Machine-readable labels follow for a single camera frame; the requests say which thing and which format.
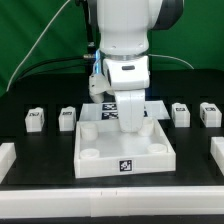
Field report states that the green backdrop curtain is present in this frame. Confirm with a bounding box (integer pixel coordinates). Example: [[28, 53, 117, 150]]
[[0, 0, 224, 95]]

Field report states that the white cable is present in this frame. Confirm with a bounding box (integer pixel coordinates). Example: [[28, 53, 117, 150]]
[[5, 0, 72, 93]]

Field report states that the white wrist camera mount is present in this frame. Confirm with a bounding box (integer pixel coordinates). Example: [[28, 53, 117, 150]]
[[89, 73, 114, 103]]

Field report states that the black cable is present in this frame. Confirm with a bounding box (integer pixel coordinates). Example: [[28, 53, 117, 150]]
[[11, 57, 88, 88]]

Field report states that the white marker base plate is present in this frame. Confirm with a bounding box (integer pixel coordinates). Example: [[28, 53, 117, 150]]
[[79, 100, 170, 121]]

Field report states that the white front obstacle wall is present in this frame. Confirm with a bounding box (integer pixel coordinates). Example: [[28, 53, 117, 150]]
[[0, 186, 224, 219]]

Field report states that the white left obstacle wall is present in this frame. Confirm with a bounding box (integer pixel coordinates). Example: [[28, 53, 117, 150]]
[[0, 143, 16, 184]]

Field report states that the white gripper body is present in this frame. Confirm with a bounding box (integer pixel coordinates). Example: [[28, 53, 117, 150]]
[[103, 56, 150, 132]]

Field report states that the white obstacle wall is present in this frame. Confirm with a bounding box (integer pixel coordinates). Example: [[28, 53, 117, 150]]
[[0, 143, 16, 184], [0, 186, 224, 219], [210, 137, 224, 176]]

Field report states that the white square tabletop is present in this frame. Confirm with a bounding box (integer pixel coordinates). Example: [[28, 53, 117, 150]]
[[74, 117, 176, 178]]

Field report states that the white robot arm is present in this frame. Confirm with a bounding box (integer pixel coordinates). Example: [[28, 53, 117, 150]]
[[75, 0, 184, 132]]

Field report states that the white right obstacle wall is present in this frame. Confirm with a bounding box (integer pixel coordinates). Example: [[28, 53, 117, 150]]
[[210, 137, 224, 176]]

